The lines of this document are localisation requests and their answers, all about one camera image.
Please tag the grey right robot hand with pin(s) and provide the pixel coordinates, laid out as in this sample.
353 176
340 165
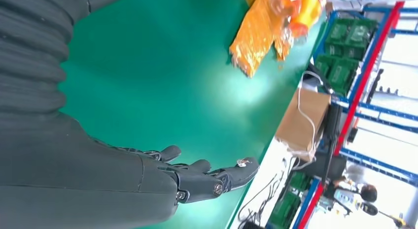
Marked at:
81 175

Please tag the green table mat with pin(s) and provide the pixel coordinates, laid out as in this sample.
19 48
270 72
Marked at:
163 74

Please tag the white table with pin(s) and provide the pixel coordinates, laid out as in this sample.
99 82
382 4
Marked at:
271 162

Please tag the green plastic crate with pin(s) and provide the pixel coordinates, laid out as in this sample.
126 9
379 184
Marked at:
361 33
339 31
343 75
322 65
284 209

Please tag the yellow taped cardboard sheet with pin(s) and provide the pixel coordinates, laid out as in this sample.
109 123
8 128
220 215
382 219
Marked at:
254 41

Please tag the brown cardboard box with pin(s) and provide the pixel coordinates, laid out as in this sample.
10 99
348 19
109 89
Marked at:
300 123

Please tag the person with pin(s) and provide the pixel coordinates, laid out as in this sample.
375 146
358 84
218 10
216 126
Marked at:
320 165

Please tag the grey machine with buttons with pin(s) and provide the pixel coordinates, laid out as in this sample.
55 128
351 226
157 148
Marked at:
344 197

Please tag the black round device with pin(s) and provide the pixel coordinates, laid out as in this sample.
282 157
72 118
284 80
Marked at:
368 209

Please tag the blue and red shelf rack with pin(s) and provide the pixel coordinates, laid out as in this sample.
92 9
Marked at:
370 75

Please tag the yellow and black tool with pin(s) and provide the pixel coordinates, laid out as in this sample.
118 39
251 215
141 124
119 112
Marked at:
396 221

